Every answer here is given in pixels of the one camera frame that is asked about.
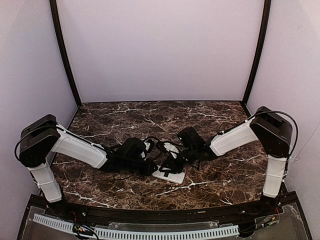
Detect white remote control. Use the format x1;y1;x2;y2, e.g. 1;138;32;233
152;170;185;184

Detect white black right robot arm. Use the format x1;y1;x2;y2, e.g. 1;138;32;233
157;106;299;199

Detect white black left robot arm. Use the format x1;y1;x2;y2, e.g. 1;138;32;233
14;114;158;204

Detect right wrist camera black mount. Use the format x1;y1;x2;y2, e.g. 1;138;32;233
155;141;180;159

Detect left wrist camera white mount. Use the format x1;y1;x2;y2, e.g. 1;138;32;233
140;140;155;161

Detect black front rail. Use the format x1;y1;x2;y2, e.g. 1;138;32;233
29;194;298;227

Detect white slotted cable duct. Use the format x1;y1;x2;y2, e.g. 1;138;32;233
32;213;240;240

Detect black corner frame post right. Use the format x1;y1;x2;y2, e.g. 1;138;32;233
242;0;272;106

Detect black corner frame post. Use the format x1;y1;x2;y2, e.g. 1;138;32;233
242;0;272;106
49;0;82;108

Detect black corner frame post left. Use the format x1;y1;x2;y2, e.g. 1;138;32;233
49;0;82;108

